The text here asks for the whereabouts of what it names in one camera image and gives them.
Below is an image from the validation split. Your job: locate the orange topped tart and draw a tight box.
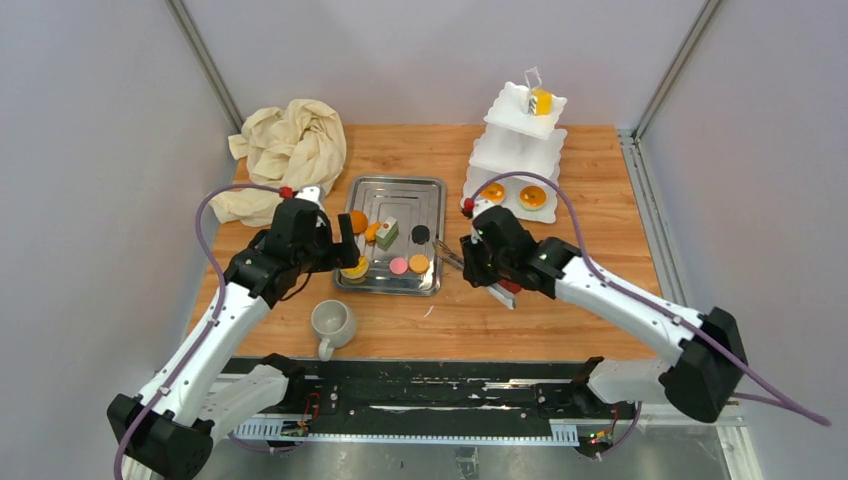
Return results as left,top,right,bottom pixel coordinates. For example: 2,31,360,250
518,185,548,212
478,182,506,205

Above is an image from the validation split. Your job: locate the yellow cake slice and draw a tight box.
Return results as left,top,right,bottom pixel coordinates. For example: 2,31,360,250
527,88,553,116

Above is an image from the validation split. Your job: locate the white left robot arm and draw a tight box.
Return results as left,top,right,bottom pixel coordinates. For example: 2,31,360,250
107,195,360,479

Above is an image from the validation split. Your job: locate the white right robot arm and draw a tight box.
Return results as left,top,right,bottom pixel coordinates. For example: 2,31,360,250
460,199,748,423

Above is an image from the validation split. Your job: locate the yellow glazed donut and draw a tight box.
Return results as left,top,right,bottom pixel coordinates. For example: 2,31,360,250
339,255,370,283

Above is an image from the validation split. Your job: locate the red apple coaster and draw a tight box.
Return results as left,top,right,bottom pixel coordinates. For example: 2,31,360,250
498,280,522,294

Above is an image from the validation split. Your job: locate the orange ball fruit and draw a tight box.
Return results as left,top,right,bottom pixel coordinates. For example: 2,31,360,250
349,210,369,235

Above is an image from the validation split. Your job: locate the green layered cake slice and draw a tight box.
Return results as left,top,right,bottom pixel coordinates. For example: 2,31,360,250
375,216,399,250

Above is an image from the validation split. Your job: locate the pink sandwich cookie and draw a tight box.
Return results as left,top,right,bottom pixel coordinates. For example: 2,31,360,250
389,257,409,276

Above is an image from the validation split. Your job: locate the stainless steel tray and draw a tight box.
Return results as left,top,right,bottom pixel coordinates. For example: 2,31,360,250
331,174,447,297

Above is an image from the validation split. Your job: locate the white ceramic mug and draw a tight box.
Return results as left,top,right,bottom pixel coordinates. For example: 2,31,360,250
311,299,357,362

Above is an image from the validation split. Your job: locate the yellow round biscuit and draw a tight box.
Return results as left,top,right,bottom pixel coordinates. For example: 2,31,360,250
408,254,431,274

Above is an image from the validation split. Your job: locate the black sandwich cookie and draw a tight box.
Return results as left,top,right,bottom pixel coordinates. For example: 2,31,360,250
410,224,430,245

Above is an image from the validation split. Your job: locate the white three-tier dessert stand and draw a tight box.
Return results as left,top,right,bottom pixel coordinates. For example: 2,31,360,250
460,67,567,224

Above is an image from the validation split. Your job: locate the cream crumpled cloth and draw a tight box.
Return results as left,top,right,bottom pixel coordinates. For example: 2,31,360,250
228,99,347,193

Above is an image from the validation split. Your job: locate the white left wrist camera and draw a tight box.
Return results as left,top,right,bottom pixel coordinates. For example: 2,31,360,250
295,185,326,213

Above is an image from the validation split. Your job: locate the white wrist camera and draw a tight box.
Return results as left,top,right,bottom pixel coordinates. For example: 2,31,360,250
467,197,496,232
295,185,326,213

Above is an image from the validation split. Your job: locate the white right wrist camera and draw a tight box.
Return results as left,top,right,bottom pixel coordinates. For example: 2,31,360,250
467,197,496,232

